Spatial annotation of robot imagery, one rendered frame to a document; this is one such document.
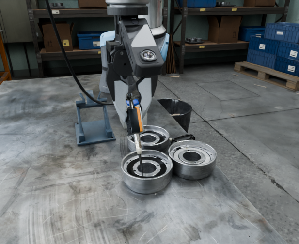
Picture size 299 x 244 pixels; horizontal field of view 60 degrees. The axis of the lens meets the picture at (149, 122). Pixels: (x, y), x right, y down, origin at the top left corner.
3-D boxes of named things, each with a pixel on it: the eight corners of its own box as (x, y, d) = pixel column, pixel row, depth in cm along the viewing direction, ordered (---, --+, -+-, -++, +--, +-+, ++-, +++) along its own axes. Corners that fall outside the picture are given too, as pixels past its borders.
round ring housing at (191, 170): (224, 169, 58) (227, 153, 56) (192, 189, 52) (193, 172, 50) (190, 149, 65) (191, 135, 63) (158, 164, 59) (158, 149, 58)
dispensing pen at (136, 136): (137, 178, 48) (124, 90, 50) (133, 177, 52) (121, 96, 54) (149, 176, 48) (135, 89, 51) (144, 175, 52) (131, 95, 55)
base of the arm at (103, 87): (97, 84, 114) (95, 61, 110) (131, 81, 118) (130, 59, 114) (102, 95, 101) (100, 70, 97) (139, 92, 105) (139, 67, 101)
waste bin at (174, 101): (195, 164, 198) (200, 112, 179) (153, 172, 189) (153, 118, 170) (178, 142, 227) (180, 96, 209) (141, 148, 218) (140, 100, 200)
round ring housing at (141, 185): (151, 204, 48) (151, 186, 46) (111, 181, 54) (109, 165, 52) (181, 176, 55) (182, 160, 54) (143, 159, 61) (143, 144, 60)
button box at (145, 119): (147, 126, 77) (147, 111, 75) (124, 129, 75) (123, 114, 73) (140, 115, 84) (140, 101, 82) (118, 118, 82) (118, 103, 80)
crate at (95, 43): (112, 44, 422) (111, 30, 413) (114, 49, 389) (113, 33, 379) (79, 46, 411) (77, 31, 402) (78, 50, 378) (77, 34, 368)
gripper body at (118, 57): (141, 67, 55) (141, 5, 50) (154, 78, 48) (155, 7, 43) (105, 69, 53) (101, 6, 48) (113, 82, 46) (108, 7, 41)
